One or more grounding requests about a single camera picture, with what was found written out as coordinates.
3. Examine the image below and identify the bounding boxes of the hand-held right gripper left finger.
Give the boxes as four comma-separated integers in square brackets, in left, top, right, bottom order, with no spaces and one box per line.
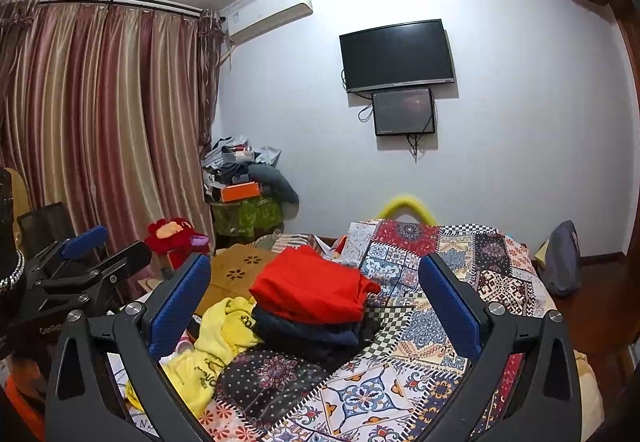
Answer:
[50,252,221,442]

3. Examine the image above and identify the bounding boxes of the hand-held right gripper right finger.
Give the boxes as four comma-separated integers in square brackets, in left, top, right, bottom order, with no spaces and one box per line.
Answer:
[419,253,583,442]

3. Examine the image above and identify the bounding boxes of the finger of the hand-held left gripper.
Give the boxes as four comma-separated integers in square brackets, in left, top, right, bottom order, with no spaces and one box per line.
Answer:
[30,225,109,275]
[47,241,152,310]

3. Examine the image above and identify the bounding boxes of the red zip jacket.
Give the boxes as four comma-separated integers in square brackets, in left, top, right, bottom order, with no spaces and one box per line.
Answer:
[248,245,382,324]

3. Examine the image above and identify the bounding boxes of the dark flat panel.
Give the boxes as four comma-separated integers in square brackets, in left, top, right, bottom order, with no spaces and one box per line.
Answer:
[17,202,75,259]

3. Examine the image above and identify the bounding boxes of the red plush toy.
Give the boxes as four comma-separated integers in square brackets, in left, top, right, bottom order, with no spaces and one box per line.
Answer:
[145,218,211,257]

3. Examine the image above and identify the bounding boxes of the yellow garment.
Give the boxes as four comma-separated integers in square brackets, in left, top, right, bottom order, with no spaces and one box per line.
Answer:
[125,297,266,420]

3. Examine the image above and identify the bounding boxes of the perforated wooden board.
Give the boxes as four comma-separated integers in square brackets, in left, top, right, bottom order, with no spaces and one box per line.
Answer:
[200,245,281,318]

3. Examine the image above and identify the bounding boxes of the patchwork printed blanket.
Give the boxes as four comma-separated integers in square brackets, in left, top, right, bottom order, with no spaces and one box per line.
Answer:
[200,219,558,442]

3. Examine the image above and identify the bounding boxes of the green printed cloth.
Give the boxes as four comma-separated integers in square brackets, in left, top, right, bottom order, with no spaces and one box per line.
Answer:
[210,196,283,243]

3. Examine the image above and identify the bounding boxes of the yellow curved tube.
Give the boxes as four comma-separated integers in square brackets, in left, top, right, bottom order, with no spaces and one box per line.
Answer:
[377,193,435,225]

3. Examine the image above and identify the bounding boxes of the striped curtain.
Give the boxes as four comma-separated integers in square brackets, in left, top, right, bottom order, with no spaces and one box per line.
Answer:
[0,0,223,275]

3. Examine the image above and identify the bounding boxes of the grey backpack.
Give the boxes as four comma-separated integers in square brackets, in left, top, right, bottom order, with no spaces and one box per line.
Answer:
[542,221,582,298]

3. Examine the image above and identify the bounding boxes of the folded blue jeans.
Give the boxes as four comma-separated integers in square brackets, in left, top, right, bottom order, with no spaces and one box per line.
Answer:
[250,305,366,353]

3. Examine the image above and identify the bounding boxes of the orange box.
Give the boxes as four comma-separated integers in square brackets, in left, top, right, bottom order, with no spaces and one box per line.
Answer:
[220,181,262,203]

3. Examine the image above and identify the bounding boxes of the black garment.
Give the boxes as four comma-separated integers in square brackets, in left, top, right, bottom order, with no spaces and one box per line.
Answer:
[280,337,362,367]

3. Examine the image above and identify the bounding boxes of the pile of clutter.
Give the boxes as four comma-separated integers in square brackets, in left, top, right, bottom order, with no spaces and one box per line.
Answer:
[201,135,281,188]

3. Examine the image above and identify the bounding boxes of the grey cushion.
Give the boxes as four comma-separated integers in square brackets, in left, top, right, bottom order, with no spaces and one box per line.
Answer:
[247,163,300,208]

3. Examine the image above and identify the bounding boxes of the small black monitor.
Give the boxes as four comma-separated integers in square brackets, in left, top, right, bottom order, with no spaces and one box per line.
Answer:
[371,87,436,137]

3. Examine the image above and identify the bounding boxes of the curtain rod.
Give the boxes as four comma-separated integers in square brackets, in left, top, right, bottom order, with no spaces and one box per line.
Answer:
[0,0,221,17]

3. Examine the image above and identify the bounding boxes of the large black television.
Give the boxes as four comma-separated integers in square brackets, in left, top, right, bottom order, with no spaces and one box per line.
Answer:
[339,19,456,94]

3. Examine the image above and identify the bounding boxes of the white air conditioner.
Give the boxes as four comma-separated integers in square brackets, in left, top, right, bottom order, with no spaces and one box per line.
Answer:
[220,0,314,46]

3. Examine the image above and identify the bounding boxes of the black monitor cable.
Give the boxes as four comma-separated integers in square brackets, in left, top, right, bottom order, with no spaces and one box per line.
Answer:
[357,102,425,159]

